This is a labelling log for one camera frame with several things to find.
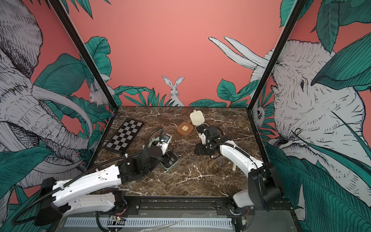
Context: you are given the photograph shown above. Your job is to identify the mint green clipper case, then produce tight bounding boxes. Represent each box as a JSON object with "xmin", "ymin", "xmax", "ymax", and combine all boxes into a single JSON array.
[{"xmin": 148, "ymin": 137, "xmax": 179, "ymax": 171}]

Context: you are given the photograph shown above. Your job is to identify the cream clipper case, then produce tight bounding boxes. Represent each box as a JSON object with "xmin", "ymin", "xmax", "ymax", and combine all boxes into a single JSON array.
[{"xmin": 189, "ymin": 110, "xmax": 205, "ymax": 127}]

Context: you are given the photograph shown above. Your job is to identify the brown clipper case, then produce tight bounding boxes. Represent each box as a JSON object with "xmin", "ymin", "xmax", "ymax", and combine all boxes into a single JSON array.
[{"xmin": 176, "ymin": 121, "xmax": 194, "ymax": 137}]

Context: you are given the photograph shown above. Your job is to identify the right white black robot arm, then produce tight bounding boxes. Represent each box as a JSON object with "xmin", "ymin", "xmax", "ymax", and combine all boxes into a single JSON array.
[{"xmin": 195, "ymin": 123, "xmax": 284, "ymax": 211}]

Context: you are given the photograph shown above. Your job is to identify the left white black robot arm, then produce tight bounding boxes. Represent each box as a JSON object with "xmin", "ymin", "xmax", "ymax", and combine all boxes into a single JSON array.
[{"xmin": 11, "ymin": 127, "xmax": 172, "ymax": 226}]

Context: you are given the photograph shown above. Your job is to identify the black white checkerboard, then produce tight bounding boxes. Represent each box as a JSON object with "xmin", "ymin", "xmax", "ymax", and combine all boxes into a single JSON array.
[{"xmin": 105, "ymin": 118, "xmax": 145, "ymax": 155}]

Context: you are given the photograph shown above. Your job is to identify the white perforated strip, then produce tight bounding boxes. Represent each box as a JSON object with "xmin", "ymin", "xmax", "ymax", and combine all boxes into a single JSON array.
[{"xmin": 63, "ymin": 217, "xmax": 234, "ymax": 229}]

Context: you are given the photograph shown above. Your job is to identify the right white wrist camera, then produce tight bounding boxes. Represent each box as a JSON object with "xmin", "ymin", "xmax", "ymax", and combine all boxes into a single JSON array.
[{"xmin": 196, "ymin": 125, "xmax": 206, "ymax": 145}]

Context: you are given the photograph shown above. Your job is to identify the black aluminium front rail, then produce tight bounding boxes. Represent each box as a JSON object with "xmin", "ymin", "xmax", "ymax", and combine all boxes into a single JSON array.
[{"xmin": 115, "ymin": 196, "xmax": 293, "ymax": 217}]

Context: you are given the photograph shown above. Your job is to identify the right black frame post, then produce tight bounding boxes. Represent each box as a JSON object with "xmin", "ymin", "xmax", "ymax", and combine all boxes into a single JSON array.
[{"xmin": 247, "ymin": 0, "xmax": 308, "ymax": 111}]

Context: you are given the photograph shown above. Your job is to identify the black frame post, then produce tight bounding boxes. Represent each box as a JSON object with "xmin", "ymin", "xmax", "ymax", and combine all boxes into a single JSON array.
[
  {"xmin": 47, "ymin": 0, "xmax": 119, "ymax": 111},
  {"xmin": 247, "ymin": 0, "xmax": 308, "ymax": 111}
]

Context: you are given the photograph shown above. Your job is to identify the left black frame post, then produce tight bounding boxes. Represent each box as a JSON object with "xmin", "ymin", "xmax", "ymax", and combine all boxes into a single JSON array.
[{"xmin": 47, "ymin": 0, "xmax": 119, "ymax": 111}]

